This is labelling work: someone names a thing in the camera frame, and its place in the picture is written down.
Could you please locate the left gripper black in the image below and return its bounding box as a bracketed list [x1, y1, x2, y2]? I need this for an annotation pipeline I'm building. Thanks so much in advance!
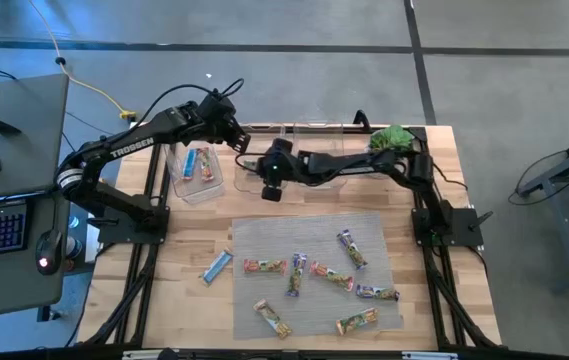
[208, 112, 254, 155]

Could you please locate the red green granola bar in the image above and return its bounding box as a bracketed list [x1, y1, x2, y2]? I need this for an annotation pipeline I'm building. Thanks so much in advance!
[196, 146, 216, 183]
[242, 257, 289, 276]
[309, 259, 356, 293]

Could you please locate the blue foil granola bar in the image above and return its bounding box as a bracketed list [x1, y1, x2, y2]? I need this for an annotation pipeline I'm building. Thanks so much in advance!
[199, 248, 235, 287]
[182, 148, 199, 181]

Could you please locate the purple granola bar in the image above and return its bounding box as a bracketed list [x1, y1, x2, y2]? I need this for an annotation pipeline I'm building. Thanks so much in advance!
[355, 283, 401, 303]
[336, 228, 369, 271]
[285, 251, 309, 299]

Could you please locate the orange granola bar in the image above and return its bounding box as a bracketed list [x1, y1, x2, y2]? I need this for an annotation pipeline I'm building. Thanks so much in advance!
[252, 298, 294, 340]
[334, 306, 380, 337]

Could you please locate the clear plastic bin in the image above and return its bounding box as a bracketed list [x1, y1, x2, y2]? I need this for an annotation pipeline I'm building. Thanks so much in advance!
[233, 123, 293, 195]
[291, 119, 349, 190]
[163, 142, 226, 205]

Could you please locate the grey woven placemat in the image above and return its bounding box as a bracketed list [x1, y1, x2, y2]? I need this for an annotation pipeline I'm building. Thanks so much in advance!
[231, 212, 405, 341]

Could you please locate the green plant in patterned pot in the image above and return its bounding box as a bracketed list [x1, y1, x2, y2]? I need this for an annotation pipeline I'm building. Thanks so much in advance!
[367, 124, 415, 154]

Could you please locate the grey side desk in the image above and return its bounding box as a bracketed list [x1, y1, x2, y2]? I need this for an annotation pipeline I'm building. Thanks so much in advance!
[0, 73, 71, 321]

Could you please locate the black computer mouse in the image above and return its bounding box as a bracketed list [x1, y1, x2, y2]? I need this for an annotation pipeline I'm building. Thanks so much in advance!
[34, 228, 65, 276]

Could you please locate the black plastic wedge part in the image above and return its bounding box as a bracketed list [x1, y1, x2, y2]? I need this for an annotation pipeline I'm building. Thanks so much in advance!
[0, 116, 23, 136]

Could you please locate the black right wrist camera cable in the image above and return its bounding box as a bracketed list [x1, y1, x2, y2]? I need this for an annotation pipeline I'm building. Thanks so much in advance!
[234, 152, 265, 176]

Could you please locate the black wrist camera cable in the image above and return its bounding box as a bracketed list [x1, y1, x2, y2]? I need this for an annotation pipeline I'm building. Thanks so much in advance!
[138, 77, 246, 126]
[234, 152, 265, 176]

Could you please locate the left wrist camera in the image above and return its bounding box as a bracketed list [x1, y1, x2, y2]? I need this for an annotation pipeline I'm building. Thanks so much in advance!
[202, 93, 236, 120]

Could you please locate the black left wrist camera cable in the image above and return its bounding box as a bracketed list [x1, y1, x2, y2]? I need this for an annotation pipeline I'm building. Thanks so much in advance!
[138, 77, 246, 126]

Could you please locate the yellow hanging cable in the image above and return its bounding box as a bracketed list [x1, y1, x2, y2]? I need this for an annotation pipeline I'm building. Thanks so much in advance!
[27, 0, 138, 121]

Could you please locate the black aluminium table frame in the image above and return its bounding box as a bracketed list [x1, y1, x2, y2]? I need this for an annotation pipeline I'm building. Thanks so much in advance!
[76, 122, 569, 360]

